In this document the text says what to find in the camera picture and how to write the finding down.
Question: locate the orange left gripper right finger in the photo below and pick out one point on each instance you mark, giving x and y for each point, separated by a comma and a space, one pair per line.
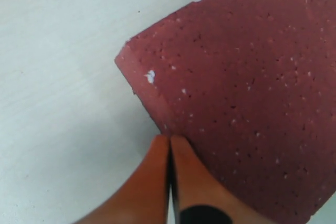
198, 197

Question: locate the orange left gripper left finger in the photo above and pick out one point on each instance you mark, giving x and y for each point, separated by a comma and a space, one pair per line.
144, 197

